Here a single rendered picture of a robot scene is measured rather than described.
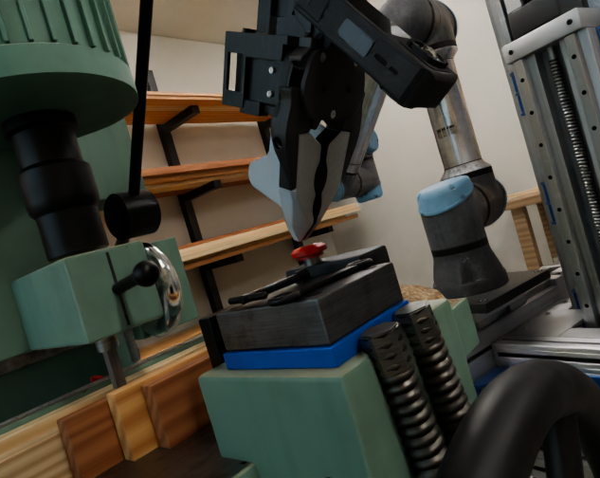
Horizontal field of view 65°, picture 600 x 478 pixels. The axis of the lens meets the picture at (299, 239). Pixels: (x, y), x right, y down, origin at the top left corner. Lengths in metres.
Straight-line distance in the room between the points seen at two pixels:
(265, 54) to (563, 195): 0.72
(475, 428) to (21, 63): 0.36
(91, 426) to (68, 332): 0.08
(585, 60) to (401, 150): 3.11
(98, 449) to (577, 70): 0.85
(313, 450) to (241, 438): 0.07
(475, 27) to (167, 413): 3.57
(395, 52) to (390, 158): 3.73
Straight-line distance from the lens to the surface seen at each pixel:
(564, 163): 0.96
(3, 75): 0.41
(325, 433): 0.28
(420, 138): 3.89
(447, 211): 0.98
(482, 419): 0.20
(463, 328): 0.60
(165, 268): 0.58
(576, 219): 0.97
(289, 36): 0.34
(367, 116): 1.09
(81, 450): 0.43
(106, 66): 0.43
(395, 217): 4.06
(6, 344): 0.52
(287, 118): 0.32
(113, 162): 0.70
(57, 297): 0.43
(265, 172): 0.37
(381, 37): 0.30
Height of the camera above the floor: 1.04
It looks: 1 degrees down
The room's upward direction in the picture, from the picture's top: 16 degrees counter-clockwise
